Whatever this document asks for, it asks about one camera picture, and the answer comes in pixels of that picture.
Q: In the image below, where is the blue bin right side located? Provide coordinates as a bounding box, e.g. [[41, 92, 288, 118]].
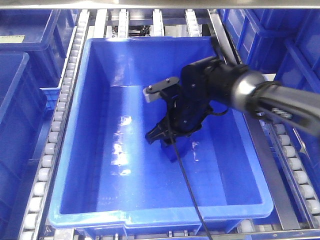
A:
[[217, 8, 320, 191]]

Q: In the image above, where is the roller track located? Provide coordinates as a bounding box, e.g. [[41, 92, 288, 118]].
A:
[[18, 9, 90, 240], [261, 122, 320, 229]]

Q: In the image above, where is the blue plastic block part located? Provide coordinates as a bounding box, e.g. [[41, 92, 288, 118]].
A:
[[160, 137, 192, 163]]

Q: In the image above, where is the left roller track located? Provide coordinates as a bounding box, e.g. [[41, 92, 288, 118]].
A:
[[18, 9, 90, 240]]

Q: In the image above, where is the right roller shelf frame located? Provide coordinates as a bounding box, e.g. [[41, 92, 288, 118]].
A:
[[0, 0, 320, 240]]

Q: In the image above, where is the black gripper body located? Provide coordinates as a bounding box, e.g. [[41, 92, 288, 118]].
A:
[[168, 56, 248, 137]]

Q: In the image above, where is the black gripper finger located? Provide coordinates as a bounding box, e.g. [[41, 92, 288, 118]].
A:
[[145, 123, 167, 145], [163, 133, 179, 145]]

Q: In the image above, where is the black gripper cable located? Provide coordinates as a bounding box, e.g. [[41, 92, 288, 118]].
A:
[[159, 89, 213, 240]]

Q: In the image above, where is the right roller track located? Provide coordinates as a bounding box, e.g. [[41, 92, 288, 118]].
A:
[[261, 122, 320, 229]]

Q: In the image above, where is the blue bin far left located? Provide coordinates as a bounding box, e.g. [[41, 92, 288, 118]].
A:
[[0, 9, 79, 240]]

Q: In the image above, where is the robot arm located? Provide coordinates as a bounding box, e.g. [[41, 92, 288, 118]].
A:
[[143, 56, 320, 145]]

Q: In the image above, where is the large blue target bin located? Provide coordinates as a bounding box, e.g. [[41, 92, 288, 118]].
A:
[[48, 37, 274, 237]]

